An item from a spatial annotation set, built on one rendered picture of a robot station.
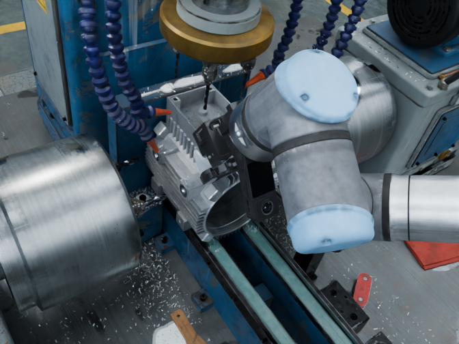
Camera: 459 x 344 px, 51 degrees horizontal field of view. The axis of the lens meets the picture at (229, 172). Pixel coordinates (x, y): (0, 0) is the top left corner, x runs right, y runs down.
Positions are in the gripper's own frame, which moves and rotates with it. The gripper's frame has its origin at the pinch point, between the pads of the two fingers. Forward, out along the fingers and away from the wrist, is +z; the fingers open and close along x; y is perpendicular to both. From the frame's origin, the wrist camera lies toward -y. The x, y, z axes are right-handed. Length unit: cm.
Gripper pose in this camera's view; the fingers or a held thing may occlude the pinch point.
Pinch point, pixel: (210, 181)
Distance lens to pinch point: 84.0
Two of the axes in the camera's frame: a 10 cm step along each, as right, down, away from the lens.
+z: -4.0, 2.6, 8.8
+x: -8.2, 3.3, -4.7
